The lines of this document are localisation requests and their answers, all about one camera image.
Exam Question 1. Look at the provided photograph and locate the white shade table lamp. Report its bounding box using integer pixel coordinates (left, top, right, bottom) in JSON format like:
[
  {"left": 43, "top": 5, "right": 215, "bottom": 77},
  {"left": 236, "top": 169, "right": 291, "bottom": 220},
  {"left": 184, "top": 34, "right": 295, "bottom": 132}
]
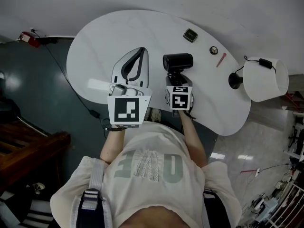
[{"left": 228, "top": 56, "right": 290, "bottom": 103}]

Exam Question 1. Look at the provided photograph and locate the dark rectangular compact case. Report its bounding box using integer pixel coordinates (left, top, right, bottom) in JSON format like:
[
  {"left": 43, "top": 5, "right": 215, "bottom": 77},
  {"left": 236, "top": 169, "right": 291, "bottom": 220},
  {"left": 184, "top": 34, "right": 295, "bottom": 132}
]
[{"left": 182, "top": 28, "right": 199, "bottom": 43}]

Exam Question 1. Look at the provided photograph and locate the right dark backpack strap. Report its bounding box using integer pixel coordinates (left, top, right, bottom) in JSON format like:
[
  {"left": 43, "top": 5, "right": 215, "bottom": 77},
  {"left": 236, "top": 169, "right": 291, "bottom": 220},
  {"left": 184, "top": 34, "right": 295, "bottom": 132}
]
[{"left": 202, "top": 189, "right": 233, "bottom": 228}]

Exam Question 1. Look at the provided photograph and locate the dark brown wooden furniture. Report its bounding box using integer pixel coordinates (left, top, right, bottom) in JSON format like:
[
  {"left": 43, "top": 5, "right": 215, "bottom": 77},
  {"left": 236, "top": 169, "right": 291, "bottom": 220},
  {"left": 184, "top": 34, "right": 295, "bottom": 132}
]
[{"left": 0, "top": 120, "right": 72, "bottom": 192}]

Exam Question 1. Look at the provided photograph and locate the black power strip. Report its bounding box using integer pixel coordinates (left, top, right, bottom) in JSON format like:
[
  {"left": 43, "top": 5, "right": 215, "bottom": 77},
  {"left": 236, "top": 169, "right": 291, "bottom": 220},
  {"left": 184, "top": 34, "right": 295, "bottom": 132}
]
[{"left": 38, "top": 37, "right": 59, "bottom": 45}]

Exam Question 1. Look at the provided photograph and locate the black floor power cable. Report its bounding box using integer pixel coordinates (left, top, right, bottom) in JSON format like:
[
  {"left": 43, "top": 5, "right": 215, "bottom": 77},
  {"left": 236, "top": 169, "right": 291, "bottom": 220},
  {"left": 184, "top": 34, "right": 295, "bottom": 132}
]
[{"left": 43, "top": 43, "right": 108, "bottom": 138}]

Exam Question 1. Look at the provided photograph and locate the red fire extinguisher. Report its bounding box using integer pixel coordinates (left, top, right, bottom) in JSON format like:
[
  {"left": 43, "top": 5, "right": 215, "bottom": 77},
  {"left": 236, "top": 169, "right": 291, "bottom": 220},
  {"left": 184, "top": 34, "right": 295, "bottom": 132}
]
[{"left": 16, "top": 28, "right": 41, "bottom": 48}]

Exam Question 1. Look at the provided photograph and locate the person's left forearm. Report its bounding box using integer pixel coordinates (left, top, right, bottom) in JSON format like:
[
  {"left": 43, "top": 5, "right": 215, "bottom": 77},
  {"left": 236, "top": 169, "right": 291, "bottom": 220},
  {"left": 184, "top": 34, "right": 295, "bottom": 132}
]
[{"left": 99, "top": 129, "right": 127, "bottom": 165}]

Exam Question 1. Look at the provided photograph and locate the striped black white cloth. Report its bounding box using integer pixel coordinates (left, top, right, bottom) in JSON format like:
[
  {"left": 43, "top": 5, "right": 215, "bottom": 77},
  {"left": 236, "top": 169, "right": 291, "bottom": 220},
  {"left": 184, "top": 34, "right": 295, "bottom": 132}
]
[{"left": 23, "top": 198, "right": 55, "bottom": 226}]

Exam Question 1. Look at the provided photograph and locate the left grey backpack strap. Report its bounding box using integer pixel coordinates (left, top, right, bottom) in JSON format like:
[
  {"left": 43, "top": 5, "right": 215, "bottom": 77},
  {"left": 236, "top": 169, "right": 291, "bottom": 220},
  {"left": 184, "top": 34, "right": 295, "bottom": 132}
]
[{"left": 75, "top": 159, "right": 113, "bottom": 228}]

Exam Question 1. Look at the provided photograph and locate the person's right white shoe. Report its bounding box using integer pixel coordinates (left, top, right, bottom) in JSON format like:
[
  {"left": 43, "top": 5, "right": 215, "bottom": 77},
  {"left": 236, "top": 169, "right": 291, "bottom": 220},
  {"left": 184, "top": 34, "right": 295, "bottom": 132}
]
[{"left": 152, "top": 108, "right": 162, "bottom": 123}]

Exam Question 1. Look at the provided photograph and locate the black bag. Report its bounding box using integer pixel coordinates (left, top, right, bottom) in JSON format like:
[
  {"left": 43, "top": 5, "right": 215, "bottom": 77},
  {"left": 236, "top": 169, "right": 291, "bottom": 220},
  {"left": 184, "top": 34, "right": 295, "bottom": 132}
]
[{"left": 0, "top": 95, "right": 21, "bottom": 124}]

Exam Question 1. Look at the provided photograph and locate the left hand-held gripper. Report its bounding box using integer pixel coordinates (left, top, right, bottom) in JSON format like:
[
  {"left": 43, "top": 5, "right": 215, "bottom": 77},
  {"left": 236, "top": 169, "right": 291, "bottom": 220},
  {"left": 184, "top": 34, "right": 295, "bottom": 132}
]
[{"left": 107, "top": 47, "right": 153, "bottom": 129}]

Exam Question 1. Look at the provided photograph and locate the person's cream printed shirt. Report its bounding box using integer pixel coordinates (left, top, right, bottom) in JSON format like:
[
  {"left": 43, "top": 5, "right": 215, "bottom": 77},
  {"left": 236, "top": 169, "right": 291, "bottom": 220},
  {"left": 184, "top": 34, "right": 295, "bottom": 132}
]
[{"left": 49, "top": 121, "right": 243, "bottom": 228}]

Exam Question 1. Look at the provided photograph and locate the person's right forearm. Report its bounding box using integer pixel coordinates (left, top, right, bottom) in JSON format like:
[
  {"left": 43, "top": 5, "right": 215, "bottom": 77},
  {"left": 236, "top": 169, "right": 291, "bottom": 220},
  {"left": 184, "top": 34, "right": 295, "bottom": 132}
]
[{"left": 178, "top": 109, "right": 208, "bottom": 169}]

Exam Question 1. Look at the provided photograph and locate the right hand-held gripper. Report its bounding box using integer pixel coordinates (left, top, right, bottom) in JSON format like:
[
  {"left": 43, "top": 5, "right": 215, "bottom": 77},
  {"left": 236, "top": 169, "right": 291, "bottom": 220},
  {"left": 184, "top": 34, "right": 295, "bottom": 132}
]
[{"left": 165, "top": 74, "right": 196, "bottom": 117}]

